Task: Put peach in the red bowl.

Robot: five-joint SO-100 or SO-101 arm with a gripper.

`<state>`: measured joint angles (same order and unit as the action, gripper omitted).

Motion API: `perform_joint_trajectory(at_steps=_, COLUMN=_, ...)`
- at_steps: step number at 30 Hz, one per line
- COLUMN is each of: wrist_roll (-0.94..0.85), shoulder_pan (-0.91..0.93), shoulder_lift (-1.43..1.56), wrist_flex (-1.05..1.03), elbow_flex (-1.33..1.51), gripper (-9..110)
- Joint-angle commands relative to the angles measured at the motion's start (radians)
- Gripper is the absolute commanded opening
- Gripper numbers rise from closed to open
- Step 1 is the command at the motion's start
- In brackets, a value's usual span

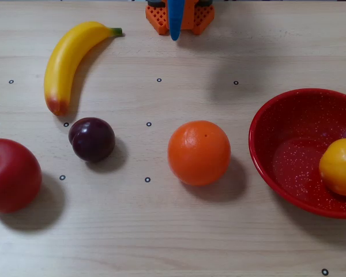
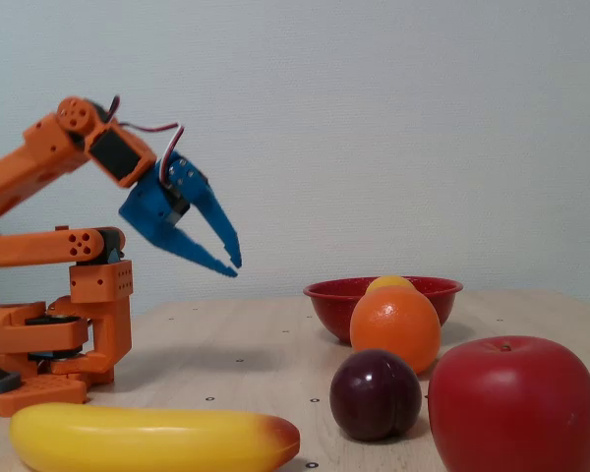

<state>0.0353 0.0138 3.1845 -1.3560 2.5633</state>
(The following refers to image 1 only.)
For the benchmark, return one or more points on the red toy apple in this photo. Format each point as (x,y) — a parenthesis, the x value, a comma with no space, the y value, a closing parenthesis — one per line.
(11,176)

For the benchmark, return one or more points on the dark purple toy plum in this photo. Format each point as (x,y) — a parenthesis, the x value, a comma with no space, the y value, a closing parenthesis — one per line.
(92,140)

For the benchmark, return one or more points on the yellow toy banana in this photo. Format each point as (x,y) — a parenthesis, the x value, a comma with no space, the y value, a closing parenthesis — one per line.
(63,57)

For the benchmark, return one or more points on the orange toy orange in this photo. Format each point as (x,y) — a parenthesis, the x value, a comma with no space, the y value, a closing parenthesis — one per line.
(199,153)

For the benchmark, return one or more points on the orange robot base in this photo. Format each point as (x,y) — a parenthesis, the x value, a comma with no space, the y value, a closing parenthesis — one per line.
(158,17)

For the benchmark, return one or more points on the dark grey table clamp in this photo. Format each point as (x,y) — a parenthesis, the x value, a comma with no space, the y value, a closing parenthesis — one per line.
(204,3)
(156,3)

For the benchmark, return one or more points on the yellow orange toy peach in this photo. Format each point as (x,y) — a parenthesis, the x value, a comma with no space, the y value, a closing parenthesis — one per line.
(340,167)

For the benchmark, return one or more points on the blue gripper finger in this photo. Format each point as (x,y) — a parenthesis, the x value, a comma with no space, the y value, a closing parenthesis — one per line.
(176,20)

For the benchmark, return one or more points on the red speckled bowl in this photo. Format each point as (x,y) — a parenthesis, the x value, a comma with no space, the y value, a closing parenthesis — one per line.
(291,161)

